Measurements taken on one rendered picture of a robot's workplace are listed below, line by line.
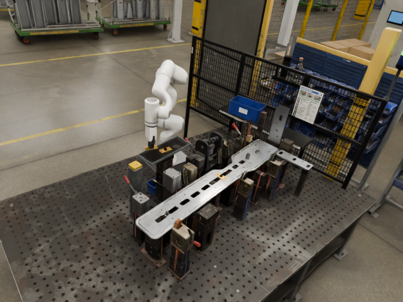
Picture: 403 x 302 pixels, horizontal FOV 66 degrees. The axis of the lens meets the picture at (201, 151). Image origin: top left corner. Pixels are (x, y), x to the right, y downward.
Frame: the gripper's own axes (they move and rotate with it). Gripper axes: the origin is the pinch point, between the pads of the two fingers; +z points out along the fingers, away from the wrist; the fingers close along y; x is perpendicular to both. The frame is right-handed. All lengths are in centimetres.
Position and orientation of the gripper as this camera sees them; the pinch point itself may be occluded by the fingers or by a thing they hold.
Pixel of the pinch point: (150, 144)
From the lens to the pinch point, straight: 203.8
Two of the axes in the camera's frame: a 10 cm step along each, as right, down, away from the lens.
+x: 9.0, -1.6, 4.2
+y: 4.3, 5.4, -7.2
